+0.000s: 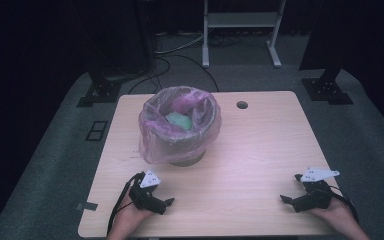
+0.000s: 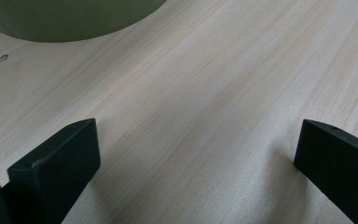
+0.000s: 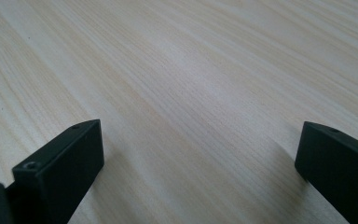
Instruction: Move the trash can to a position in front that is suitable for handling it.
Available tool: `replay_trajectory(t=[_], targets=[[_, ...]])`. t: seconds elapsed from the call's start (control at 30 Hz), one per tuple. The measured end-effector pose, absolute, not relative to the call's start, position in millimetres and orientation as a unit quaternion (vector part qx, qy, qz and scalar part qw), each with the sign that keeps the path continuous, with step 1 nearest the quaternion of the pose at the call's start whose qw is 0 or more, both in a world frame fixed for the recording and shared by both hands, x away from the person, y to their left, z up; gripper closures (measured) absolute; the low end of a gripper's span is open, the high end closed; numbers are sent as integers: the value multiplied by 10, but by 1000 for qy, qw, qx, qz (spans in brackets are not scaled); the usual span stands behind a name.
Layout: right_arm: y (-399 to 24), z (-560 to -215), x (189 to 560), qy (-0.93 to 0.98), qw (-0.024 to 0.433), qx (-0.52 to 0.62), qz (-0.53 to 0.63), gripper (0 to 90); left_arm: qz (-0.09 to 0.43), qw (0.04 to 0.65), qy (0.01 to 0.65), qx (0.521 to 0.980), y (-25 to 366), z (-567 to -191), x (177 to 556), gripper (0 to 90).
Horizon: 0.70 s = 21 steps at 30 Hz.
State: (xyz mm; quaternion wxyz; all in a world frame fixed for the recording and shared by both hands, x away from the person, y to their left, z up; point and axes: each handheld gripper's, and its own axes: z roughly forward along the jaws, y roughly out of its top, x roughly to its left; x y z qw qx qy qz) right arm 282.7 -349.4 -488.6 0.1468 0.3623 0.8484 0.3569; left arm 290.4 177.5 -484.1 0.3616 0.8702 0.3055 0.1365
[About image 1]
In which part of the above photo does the person's right hand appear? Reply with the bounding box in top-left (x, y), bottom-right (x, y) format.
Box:
top-left (309, 197), bottom-right (352, 228)

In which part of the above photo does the white metal stand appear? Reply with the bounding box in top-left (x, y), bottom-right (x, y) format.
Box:
top-left (201, 0), bottom-right (287, 69)

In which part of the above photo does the black floor socket plate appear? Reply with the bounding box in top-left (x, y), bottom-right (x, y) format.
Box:
top-left (84, 120), bottom-right (109, 142)

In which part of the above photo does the black stand base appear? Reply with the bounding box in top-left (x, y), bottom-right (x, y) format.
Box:
top-left (300, 68), bottom-right (355, 106)
top-left (76, 70), bottom-right (123, 109)

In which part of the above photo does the green crumpled paper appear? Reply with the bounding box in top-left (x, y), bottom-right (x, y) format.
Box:
top-left (164, 111), bottom-right (194, 132)

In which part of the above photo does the black floor cable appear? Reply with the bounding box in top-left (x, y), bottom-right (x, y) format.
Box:
top-left (127, 54), bottom-right (221, 95)

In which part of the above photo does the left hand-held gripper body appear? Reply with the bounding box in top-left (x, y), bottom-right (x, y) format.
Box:
top-left (128, 168), bottom-right (168, 216)

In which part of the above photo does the grey floor cable bundle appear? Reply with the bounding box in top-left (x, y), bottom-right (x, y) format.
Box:
top-left (153, 30), bottom-right (211, 56)

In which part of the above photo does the person's left hand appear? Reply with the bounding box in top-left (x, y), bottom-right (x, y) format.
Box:
top-left (112, 190), bottom-right (155, 232)

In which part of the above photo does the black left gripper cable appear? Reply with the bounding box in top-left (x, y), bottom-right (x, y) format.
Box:
top-left (106, 171), bottom-right (146, 235)

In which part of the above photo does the bin with purple plastic bag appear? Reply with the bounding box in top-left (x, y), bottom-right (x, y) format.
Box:
top-left (137, 85), bottom-right (222, 165)

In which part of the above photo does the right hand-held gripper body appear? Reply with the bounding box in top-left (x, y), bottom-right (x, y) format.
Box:
top-left (291, 167), bottom-right (341, 214)

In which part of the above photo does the grey trash bin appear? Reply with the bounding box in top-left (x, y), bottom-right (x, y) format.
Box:
top-left (169, 149), bottom-right (208, 168)

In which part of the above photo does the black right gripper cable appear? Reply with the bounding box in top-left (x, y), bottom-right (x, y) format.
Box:
top-left (328, 184), bottom-right (360, 224)

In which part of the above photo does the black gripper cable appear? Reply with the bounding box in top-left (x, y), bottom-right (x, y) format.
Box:
top-left (328, 184), bottom-right (360, 224)
top-left (106, 171), bottom-right (146, 235)

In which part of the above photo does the grey floor tape strip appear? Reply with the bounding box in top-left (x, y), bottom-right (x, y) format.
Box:
top-left (75, 201), bottom-right (99, 212)

